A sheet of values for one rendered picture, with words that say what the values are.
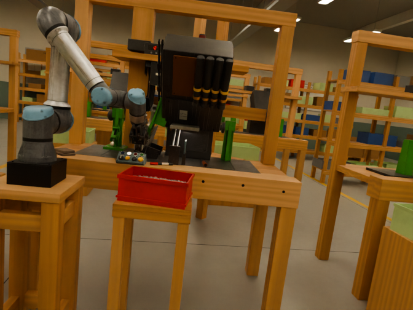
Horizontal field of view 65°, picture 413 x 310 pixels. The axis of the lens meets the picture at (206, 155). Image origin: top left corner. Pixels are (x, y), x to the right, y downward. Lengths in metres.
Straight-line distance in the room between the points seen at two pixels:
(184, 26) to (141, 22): 9.87
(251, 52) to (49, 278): 11.53
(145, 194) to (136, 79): 1.10
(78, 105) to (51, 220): 1.17
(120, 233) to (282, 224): 0.89
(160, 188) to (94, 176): 0.51
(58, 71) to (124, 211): 0.69
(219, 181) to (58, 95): 0.90
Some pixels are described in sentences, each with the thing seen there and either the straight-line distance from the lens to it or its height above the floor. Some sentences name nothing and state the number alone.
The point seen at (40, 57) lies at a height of 2.18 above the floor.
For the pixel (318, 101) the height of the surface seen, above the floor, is 1.70.
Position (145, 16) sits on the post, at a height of 1.79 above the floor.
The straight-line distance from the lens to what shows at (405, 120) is 7.47.
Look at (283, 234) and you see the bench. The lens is 1.92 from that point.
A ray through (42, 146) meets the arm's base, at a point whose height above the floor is 1.01.
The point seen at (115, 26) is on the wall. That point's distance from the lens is 12.31.
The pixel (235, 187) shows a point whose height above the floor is 0.84.
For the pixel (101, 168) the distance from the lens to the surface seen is 1.81.
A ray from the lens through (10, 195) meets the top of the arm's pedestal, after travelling 1.48.
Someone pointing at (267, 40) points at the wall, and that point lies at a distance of 12.71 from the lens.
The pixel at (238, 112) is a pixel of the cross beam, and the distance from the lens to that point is 2.42.
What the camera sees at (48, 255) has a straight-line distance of 1.51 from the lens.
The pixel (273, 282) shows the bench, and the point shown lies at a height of 0.30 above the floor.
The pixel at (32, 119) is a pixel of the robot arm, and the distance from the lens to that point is 1.50.
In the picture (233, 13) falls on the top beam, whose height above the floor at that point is 1.88.
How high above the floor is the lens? 1.26
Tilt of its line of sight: 9 degrees down
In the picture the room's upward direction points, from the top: 7 degrees clockwise
